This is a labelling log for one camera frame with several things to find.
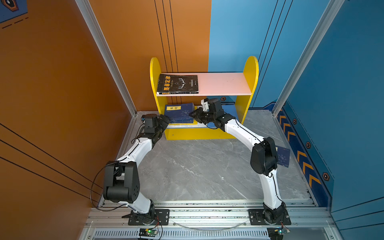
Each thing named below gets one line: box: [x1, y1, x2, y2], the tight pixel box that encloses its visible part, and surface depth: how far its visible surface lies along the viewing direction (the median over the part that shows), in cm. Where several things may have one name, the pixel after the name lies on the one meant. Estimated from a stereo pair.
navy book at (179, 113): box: [164, 102, 195, 124], surface depth 93 cm
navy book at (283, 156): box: [275, 145, 291, 168], surface depth 96 cm
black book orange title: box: [156, 74, 199, 95], surface depth 77 cm
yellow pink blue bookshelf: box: [150, 56, 259, 140], surface depth 81 cm
